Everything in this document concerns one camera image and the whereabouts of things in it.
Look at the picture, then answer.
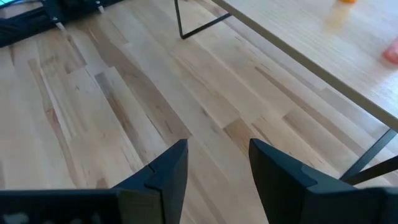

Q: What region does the light wooden table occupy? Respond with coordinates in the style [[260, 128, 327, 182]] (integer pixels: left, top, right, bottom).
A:
[[173, 0, 398, 187]]

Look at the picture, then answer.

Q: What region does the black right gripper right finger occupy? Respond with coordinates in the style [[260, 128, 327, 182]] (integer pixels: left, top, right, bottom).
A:
[[248, 138, 387, 224]]

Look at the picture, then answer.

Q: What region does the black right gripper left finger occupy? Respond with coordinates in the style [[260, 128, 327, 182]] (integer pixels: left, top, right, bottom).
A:
[[113, 138, 190, 224]]

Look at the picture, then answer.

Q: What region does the pink pill bottle white cap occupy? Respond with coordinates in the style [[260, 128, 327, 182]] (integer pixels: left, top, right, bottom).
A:
[[381, 36, 398, 66]]

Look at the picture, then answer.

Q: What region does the black aluminium extrusion frame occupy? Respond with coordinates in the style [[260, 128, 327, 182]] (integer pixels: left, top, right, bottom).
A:
[[0, 0, 124, 49]]

